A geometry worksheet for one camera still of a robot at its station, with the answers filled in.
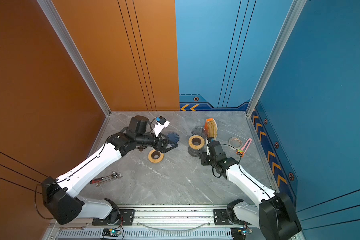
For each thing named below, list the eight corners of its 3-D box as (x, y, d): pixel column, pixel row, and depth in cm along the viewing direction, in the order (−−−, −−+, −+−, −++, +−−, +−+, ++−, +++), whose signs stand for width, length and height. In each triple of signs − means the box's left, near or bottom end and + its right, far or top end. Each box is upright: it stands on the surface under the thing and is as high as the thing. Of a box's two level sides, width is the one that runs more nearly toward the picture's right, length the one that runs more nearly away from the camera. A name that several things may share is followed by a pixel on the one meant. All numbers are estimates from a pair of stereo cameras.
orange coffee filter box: (204, 140, 106) (205, 131, 98) (203, 127, 113) (204, 118, 106) (216, 140, 106) (218, 131, 98) (214, 127, 113) (216, 118, 106)
